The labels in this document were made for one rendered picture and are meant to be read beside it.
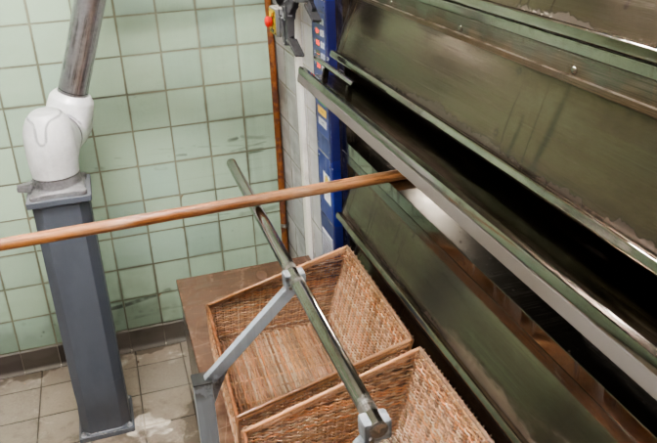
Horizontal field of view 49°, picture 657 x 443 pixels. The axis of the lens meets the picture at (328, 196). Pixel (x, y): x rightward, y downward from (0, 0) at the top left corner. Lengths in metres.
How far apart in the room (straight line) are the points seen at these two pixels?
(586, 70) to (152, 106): 2.16
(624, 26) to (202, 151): 2.30
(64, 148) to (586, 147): 1.77
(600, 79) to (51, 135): 1.81
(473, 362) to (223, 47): 1.82
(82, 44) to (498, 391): 1.76
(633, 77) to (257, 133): 2.24
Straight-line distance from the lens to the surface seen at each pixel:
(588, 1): 1.12
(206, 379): 1.63
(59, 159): 2.51
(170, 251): 3.27
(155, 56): 2.98
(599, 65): 1.12
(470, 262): 1.57
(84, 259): 2.64
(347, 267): 2.30
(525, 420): 1.50
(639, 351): 0.91
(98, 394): 2.94
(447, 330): 1.72
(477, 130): 1.41
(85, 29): 2.59
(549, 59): 1.22
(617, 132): 1.13
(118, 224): 1.80
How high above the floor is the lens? 1.94
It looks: 24 degrees down
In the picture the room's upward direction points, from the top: 2 degrees counter-clockwise
